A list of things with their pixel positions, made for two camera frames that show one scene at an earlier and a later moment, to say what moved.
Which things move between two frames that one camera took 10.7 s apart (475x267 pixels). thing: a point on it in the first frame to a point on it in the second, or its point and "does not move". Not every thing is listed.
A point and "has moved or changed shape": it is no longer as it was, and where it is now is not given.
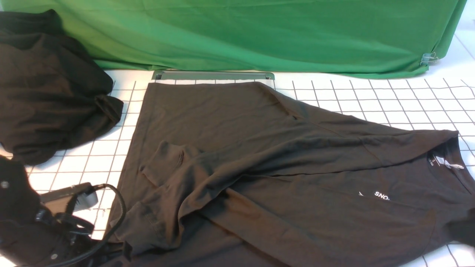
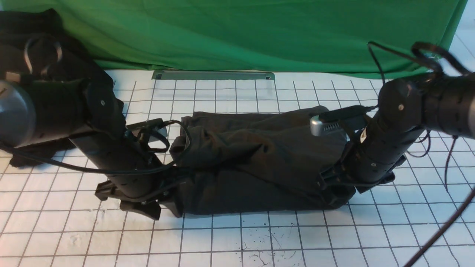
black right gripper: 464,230 to 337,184
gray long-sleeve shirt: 236,174 has moved or changed shape
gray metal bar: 214,75 does not move
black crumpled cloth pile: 53,93 does not move
